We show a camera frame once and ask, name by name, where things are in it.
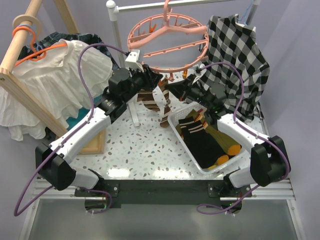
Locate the olive orange sock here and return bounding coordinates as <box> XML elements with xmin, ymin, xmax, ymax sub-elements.
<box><xmin>175</xmin><ymin>109</ymin><xmax>242</xmax><ymax>170</ymax></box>

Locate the white plastic basket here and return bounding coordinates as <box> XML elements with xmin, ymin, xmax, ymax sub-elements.
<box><xmin>167</xmin><ymin>103</ymin><xmax>248</xmax><ymax>175</ymax></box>

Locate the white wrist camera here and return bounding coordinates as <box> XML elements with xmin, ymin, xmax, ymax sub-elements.
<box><xmin>194</xmin><ymin>64</ymin><xmax>207</xmax><ymax>81</ymax></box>
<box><xmin>125</xmin><ymin>49</ymin><xmax>143</xmax><ymax>71</ymax></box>

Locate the pink round clip hanger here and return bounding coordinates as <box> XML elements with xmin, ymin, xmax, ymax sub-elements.
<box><xmin>127</xmin><ymin>0</ymin><xmax>209</xmax><ymax>81</ymax></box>

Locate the white metal clothes rail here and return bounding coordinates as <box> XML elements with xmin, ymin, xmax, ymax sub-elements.
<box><xmin>105</xmin><ymin>0</ymin><xmax>261</xmax><ymax>128</ymax></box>

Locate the brown striped sock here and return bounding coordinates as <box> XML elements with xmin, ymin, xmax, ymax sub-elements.
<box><xmin>159</xmin><ymin>77</ymin><xmax>172</xmax><ymax>128</ymax></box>
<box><xmin>137</xmin><ymin>89</ymin><xmax>160</xmax><ymax>112</ymax></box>

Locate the blue clothes hanger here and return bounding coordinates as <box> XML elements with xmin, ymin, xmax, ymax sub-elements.
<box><xmin>237</xmin><ymin>0</ymin><xmax>254</xmax><ymax>25</ymax></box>

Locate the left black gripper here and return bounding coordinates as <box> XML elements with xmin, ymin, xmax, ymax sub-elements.
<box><xmin>122</xmin><ymin>63</ymin><xmax>163</xmax><ymax>103</ymax></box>

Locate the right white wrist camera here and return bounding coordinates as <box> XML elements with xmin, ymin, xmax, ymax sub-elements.
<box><xmin>194</xmin><ymin>64</ymin><xmax>207</xmax><ymax>81</ymax></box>

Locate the black white checkered shirt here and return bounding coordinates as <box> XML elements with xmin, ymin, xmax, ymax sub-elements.
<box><xmin>200</xmin><ymin>14</ymin><xmax>270</xmax><ymax>122</ymax></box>

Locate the white blouse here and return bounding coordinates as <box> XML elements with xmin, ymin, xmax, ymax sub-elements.
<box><xmin>0</xmin><ymin>39</ymin><xmax>114</xmax><ymax>141</ymax></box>

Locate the dark patterned garment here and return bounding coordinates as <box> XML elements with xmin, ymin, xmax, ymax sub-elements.
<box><xmin>33</xmin><ymin>32</ymin><xmax>119</xmax><ymax>70</ymax></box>

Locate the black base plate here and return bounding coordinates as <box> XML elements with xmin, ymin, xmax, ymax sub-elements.
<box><xmin>74</xmin><ymin>179</ymin><xmax>252</xmax><ymax>210</ymax></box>

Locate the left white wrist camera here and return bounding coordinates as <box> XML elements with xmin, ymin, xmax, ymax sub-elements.
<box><xmin>125</xmin><ymin>49</ymin><xmax>143</xmax><ymax>71</ymax></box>

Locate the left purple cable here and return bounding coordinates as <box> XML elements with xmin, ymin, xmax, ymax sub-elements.
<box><xmin>12</xmin><ymin>42</ymin><xmax>131</xmax><ymax>217</ymax></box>

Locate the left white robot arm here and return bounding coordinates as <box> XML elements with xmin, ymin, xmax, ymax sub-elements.
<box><xmin>35</xmin><ymin>64</ymin><xmax>163</xmax><ymax>196</ymax></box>

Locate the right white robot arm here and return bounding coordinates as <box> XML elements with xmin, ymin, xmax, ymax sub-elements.
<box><xmin>165</xmin><ymin>74</ymin><xmax>291</xmax><ymax>197</ymax></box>

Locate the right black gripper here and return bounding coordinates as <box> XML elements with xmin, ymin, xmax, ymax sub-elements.
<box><xmin>165</xmin><ymin>74</ymin><xmax>213</xmax><ymax>110</ymax></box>

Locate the wooden clothes rack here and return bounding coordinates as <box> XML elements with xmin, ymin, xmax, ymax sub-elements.
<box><xmin>0</xmin><ymin>0</ymin><xmax>106</xmax><ymax>156</ymax></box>

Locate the orange clothes hanger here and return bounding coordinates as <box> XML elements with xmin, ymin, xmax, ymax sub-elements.
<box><xmin>12</xmin><ymin>24</ymin><xmax>68</xmax><ymax>67</ymax></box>

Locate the black striped sock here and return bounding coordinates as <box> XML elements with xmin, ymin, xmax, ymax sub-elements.
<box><xmin>178</xmin><ymin>117</ymin><xmax>229</xmax><ymax>169</ymax></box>

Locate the teal cloth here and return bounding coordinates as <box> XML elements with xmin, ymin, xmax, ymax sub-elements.
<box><xmin>66</xmin><ymin>107</ymin><xmax>90</xmax><ymax>131</ymax></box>

